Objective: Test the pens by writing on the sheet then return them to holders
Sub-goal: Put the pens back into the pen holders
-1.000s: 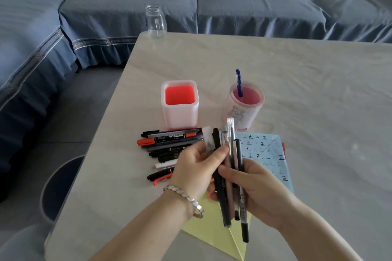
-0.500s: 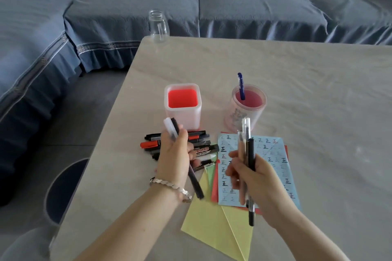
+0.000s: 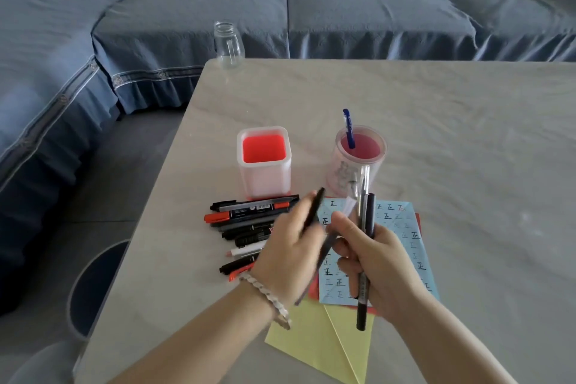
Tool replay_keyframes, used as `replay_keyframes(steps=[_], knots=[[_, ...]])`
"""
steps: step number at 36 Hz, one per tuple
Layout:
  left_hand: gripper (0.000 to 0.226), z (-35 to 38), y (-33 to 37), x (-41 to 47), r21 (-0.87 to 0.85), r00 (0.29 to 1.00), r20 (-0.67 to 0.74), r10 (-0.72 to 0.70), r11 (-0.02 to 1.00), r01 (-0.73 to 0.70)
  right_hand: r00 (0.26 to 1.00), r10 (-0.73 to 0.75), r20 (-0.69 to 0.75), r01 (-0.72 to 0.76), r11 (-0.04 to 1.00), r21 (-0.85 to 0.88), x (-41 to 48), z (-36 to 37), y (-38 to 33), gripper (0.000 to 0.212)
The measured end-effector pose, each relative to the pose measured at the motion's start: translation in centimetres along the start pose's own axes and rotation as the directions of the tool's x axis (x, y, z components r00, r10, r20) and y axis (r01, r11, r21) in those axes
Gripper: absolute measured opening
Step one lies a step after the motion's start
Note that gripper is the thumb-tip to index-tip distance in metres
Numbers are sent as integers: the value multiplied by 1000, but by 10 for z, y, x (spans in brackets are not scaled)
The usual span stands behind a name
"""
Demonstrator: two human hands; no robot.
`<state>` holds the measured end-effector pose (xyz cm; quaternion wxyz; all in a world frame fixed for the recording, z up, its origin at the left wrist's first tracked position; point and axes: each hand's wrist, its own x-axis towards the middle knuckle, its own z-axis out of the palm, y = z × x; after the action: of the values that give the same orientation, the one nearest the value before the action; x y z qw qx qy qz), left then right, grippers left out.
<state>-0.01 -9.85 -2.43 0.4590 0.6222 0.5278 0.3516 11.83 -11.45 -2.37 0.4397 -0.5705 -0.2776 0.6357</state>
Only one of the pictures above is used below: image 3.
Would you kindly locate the red paper sheet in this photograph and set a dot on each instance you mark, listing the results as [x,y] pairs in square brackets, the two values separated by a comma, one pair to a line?
[315,289]

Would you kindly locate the clear glass jar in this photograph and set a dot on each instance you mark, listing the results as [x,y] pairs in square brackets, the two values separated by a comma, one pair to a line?
[229,46]

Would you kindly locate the person's left hand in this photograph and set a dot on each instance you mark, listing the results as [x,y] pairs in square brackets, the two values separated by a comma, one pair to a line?
[288,257]

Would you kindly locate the yellow paper sheet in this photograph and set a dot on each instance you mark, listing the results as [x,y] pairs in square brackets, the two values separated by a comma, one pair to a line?
[306,343]

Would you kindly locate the black grey barrel pen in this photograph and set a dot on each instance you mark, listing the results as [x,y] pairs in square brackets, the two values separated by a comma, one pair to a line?
[324,257]

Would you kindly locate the black brush pen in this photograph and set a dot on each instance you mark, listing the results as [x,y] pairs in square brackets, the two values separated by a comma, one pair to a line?
[252,240]

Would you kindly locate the black marker pen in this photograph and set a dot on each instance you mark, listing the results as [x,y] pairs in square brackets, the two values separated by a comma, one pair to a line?
[225,206]

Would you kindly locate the thin black pen with clip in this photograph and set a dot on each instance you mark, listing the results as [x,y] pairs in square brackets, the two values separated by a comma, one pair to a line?
[315,208]

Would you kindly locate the thin black fineliner pen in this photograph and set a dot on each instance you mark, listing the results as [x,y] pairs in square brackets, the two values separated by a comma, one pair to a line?
[234,266]

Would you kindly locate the blue covered sofa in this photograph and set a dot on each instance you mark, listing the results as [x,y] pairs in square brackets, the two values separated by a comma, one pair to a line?
[180,19]

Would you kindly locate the long grey pen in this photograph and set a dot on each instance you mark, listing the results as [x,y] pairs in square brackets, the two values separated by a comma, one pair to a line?
[238,226]

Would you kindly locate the white pen with blue cap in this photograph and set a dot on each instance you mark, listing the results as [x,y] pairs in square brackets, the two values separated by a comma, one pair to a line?
[348,127]

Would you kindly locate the person's right hand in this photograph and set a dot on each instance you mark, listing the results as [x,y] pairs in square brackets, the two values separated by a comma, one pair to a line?
[387,275]

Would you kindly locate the black marker with barcode label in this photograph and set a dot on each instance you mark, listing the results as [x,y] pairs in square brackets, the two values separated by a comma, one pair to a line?
[247,232]

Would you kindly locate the blue paper with writing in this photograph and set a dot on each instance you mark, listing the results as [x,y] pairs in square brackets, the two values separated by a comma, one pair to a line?
[418,253]

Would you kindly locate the square white red pen holder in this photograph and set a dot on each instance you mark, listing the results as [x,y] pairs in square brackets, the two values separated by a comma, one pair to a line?
[265,176]

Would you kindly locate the thick black grey marker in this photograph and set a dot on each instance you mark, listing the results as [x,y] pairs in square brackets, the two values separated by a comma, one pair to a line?
[252,218]

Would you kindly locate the round pink pen holder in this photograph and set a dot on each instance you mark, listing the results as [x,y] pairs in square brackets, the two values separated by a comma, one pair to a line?
[342,172]

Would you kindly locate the white pen with black label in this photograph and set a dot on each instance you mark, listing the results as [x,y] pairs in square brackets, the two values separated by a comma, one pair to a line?
[245,248]

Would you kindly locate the person's left forearm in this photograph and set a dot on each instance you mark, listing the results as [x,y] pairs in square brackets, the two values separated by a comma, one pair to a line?
[193,347]

